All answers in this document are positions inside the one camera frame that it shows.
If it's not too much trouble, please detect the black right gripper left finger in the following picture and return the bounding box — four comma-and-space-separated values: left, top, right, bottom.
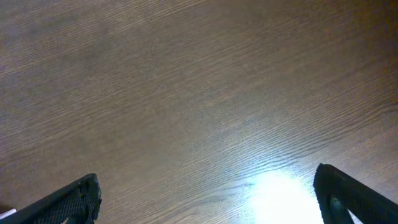
1, 174, 102, 224

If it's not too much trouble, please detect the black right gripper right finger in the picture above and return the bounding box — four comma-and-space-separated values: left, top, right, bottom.
313, 164, 397, 224

